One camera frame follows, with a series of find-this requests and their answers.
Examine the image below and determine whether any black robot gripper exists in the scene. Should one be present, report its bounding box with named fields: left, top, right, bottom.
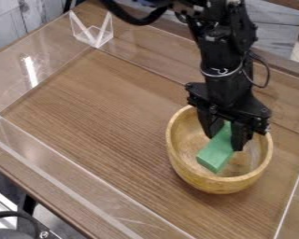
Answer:
left=186, top=66, right=272, bottom=151

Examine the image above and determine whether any green rectangular block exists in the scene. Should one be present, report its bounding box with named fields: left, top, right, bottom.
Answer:
left=197, top=122, right=234, bottom=174

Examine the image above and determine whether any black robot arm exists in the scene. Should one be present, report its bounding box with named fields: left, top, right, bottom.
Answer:
left=100, top=0, right=272, bottom=151

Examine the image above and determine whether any brown wooden bowl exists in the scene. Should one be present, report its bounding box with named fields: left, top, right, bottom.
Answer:
left=166, top=105, right=273, bottom=194

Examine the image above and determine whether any black metal table leg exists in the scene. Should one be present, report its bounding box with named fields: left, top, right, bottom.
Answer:
left=17, top=194, right=37, bottom=216

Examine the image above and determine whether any clear acrylic corner bracket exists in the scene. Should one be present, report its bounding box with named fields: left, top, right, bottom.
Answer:
left=68, top=11, right=114, bottom=49

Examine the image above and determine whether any clear acrylic tray wall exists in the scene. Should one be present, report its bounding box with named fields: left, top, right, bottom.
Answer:
left=0, top=116, right=195, bottom=239

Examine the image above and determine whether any black cable under table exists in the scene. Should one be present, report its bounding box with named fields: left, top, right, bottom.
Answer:
left=0, top=210, right=44, bottom=239

